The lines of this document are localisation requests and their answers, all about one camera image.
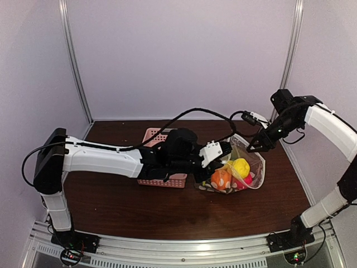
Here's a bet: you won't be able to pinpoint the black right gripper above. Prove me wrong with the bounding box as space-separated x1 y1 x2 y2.
247 113 302 152

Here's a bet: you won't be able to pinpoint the orange toy fruit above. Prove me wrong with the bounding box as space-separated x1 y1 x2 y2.
210 169 231 190

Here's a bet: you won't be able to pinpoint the clear dotted zip bag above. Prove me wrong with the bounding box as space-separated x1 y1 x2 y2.
194 134 266 194

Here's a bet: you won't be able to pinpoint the yellow toy bananas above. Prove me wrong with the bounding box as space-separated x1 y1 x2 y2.
221 160 234 169

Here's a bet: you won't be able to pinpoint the red toy apple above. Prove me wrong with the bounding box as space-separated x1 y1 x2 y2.
232 172 255 190

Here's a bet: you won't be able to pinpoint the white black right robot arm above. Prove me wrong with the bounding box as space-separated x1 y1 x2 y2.
247 89 356 247

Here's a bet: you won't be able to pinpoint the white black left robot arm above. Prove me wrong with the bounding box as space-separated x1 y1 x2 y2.
33 128 232 248

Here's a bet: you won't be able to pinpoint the pink plastic basket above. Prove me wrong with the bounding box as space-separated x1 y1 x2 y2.
137 128 187 189

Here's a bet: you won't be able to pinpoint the right circuit board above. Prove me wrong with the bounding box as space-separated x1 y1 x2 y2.
284 249 307 266

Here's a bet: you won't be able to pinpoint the circuit board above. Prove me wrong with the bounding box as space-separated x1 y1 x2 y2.
60 248 83 266
284 249 307 266

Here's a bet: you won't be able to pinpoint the left circuit board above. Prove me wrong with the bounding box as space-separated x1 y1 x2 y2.
60 248 83 266

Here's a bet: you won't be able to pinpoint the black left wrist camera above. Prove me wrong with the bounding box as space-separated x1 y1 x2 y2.
199 141 232 168

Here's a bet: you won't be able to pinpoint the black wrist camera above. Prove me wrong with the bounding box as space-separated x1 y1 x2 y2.
241 111 271 129
199 141 232 168

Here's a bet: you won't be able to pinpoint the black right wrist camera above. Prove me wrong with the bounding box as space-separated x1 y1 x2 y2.
241 111 271 129

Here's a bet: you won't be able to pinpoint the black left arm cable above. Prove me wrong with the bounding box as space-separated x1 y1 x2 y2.
21 107 240 188

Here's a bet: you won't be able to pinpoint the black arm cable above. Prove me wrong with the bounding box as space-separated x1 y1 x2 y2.
21 107 240 188
230 110 252 121

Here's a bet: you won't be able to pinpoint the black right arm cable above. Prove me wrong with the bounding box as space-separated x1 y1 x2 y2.
230 110 252 121

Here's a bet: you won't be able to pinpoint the aluminium front rail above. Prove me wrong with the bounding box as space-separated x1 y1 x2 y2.
21 220 342 268

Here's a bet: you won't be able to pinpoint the right aluminium frame post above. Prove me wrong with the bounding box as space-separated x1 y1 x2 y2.
269 0 304 121

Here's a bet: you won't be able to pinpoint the aluminium frame post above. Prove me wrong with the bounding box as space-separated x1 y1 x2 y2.
269 0 304 121
59 0 94 124

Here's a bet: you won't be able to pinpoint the left aluminium frame post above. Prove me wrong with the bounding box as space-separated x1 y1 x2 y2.
59 0 94 124

